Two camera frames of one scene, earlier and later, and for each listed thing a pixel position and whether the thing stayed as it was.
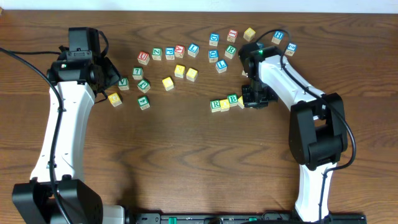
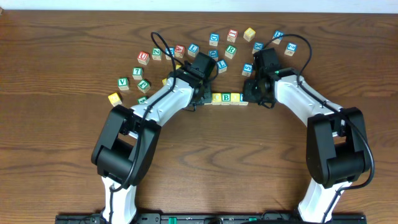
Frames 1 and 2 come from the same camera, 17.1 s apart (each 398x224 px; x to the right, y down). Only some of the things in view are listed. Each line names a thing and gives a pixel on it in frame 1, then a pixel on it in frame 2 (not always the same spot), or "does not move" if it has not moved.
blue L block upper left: [193, 50] does not move
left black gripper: [111, 74] → [205, 96]
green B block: [232, 99] → [226, 98]
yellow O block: [240, 102] → [234, 98]
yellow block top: [249, 34] does not move
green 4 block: [143, 102] does not move
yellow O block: [224, 105] → [216, 98]
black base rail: [244, 218] does not move
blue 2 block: [291, 49] does not move
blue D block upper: [214, 39] does not move
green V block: [123, 84] does not move
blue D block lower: [213, 56] does not move
